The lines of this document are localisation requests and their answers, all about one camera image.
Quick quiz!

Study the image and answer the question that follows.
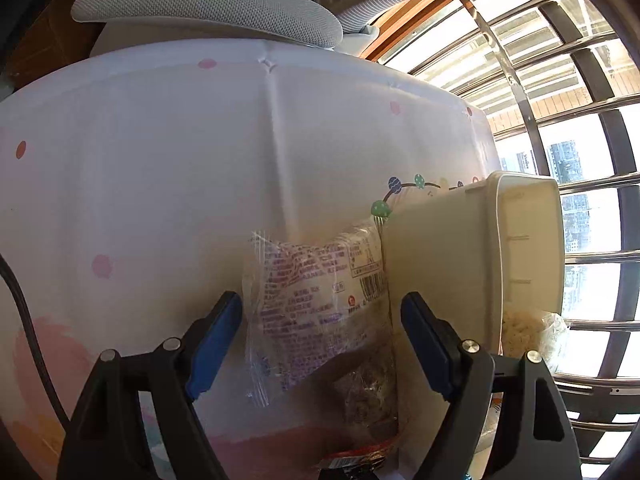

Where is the red white snack packet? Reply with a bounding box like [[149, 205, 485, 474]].
[[317, 440, 401, 480]]

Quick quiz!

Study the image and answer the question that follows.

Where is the dark brown snack packet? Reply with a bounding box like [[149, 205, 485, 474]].
[[320, 350, 401, 441]]

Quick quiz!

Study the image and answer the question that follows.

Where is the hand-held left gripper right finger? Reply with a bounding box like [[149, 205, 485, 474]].
[[400, 291, 583, 480]]

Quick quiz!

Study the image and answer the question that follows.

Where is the pink printed tablecloth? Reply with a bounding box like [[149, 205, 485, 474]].
[[0, 35, 503, 480]]

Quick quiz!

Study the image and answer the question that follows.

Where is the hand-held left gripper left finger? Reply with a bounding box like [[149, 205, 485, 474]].
[[56, 290, 244, 480]]

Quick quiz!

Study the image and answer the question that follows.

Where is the metal window grille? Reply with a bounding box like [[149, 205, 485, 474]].
[[370, 0, 640, 480]]

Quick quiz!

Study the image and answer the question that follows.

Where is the clear pale puffs packet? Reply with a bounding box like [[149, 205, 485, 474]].
[[500, 307, 571, 373]]

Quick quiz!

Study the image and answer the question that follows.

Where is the clear bun packet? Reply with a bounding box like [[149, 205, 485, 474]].
[[241, 217, 396, 408]]

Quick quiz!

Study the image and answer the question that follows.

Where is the grey mesh office chair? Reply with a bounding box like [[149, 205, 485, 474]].
[[70, 0, 571, 58]]

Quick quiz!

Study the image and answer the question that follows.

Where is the white plastic storage bin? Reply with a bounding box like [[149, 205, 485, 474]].
[[382, 171, 566, 480]]

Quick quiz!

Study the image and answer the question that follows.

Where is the black cable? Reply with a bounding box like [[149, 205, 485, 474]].
[[0, 252, 71, 426]]

